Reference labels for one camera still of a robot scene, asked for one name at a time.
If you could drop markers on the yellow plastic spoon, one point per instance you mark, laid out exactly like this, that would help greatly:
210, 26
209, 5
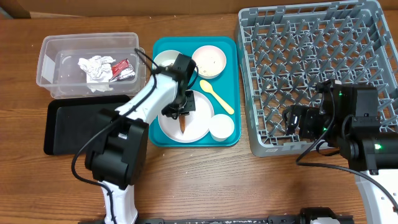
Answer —
208, 88

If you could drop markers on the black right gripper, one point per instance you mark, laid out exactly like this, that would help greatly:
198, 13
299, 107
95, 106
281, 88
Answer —
308, 117

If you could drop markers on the clear plastic bin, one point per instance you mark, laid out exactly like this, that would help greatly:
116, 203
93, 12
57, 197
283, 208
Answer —
58, 70

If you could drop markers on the white round plate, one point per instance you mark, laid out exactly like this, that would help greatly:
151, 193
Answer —
196, 122

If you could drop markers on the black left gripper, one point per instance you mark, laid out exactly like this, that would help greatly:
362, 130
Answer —
190, 106

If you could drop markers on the grey dishwasher rack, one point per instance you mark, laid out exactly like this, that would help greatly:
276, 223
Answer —
285, 50

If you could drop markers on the teal plastic tray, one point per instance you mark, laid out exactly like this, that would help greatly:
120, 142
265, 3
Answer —
226, 85

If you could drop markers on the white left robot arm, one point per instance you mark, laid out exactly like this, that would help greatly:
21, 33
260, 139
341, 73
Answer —
117, 151

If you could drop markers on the white napkin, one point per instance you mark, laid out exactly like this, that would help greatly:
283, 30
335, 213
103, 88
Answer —
98, 72

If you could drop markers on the white bowl with food scraps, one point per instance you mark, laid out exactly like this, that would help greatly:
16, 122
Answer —
166, 58

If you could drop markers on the red foil wrapper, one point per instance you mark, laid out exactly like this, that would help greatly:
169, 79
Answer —
122, 70

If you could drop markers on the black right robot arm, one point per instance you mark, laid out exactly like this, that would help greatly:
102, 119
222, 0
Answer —
347, 120

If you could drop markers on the pink empty bowl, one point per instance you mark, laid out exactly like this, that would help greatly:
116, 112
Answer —
210, 61

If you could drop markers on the white plastic cup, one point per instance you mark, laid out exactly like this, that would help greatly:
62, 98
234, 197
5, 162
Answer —
221, 127

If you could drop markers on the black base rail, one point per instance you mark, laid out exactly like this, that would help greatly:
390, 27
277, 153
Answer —
321, 215

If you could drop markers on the brown sausage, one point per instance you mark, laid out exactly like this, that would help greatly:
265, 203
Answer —
182, 123

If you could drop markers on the black tray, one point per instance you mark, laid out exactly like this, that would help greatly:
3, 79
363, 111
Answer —
70, 121

